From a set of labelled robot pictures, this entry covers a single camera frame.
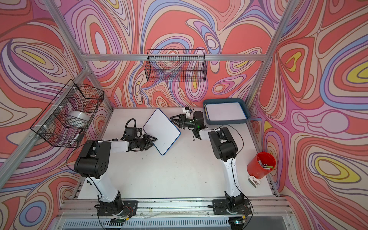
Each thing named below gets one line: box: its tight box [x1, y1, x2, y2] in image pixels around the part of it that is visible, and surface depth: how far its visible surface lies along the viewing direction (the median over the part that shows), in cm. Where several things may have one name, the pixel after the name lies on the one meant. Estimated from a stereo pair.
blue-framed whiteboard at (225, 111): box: [204, 102, 247, 121], surface depth 117 cm
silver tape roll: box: [66, 110, 91, 128], surface depth 73 cm
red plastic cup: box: [246, 151, 276, 180], surface depth 80 cm
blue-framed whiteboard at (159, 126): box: [142, 108, 181, 156], surface depth 98 cm
